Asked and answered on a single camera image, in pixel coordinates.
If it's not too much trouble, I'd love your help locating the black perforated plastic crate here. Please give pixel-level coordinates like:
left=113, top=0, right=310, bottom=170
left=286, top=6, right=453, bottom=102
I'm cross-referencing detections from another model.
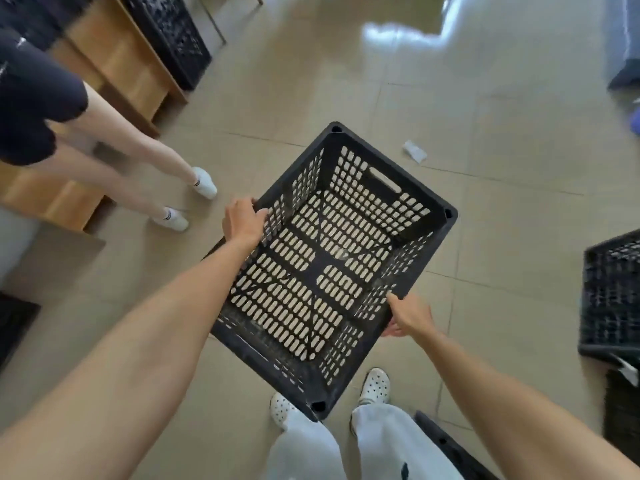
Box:
left=202, top=121, right=459, bottom=423

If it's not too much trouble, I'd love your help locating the stack of black crates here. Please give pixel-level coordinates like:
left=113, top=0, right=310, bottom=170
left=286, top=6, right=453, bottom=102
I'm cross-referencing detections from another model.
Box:
left=602, top=367, right=640, bottom=466

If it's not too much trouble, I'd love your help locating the white paper scrap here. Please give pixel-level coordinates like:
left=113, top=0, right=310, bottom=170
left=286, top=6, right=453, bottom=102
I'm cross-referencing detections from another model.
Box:
left=403, top=140, right=429, bottom=164

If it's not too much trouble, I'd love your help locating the person's right forearm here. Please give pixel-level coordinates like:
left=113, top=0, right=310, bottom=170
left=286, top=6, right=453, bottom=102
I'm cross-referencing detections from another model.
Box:
left=417, top=321, right=640, bottom=480

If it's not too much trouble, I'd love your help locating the metal chair leg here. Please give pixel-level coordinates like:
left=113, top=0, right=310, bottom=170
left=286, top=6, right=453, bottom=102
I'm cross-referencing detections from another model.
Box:
left=196, top=0, right=229, bottom=46

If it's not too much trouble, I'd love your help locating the person's left forearm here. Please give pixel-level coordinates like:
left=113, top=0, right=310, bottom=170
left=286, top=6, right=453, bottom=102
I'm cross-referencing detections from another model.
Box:
left=0, top=237, right=261, bottom=480

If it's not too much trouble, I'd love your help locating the person's right hand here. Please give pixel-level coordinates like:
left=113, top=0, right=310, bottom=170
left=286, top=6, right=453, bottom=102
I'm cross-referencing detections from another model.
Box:
left=382, top=293, right=436, bottom=339

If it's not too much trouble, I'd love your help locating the black floor mat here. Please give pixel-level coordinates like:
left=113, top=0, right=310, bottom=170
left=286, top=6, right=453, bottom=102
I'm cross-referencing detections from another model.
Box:
left=0, top=292, right=42, bottom=371

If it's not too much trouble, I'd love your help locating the wooden bench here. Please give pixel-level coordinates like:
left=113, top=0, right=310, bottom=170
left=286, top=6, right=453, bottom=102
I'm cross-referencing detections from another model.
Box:
left=0, top=122, right=109, bottom=233

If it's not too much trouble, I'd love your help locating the person's leg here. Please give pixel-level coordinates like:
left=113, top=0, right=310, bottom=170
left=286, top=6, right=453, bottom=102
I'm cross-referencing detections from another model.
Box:
left=350, top=404, right=466, bottom=480
left=260, top=409, right=347, bottom=480

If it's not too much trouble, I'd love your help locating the blue grey cloth bundle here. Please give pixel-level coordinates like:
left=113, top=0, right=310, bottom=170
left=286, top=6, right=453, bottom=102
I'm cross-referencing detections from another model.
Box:
left=606, top=0, right=640, bottom=91

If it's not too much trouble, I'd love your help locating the person's left leg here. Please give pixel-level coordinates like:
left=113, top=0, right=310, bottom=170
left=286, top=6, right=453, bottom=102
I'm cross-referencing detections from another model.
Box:
left=260, top=409, right=347, bottom=480

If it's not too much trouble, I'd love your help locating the wooden table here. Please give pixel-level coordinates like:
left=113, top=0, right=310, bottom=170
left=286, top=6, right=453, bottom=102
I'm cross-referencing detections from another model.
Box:
left=47, top=0, right=190, bottom=138

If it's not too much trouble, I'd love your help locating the white paper tag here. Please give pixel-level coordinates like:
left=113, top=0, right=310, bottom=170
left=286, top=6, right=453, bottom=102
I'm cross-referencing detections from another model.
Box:
left=611, top=354, right=640, bottom=388

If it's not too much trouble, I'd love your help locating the person's left hand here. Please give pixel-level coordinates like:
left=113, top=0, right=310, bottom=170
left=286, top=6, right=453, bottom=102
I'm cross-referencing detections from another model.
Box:
left=222, top=196, right=271, bottom=251

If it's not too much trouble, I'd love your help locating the person's white clog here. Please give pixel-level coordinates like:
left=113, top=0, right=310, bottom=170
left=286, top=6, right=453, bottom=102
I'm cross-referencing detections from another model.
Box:
left=358, top=367, right=392, bottom=407
left=269, top=392, right=302, bottom=431

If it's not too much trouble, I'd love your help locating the person's right white clog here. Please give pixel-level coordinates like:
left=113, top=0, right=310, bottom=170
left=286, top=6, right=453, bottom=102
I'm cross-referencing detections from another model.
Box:
left=358, top=367, right=392, bottom=407

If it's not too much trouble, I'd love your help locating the person's right leg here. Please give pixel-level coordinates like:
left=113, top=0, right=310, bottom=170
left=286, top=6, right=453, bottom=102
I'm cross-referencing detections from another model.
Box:
left=350, top=404, right=466, bottom=480

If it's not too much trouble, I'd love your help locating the person's left white clog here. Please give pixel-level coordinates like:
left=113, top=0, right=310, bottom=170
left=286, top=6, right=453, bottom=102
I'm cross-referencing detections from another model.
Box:
left=269, top=392, right=302, bottom=431

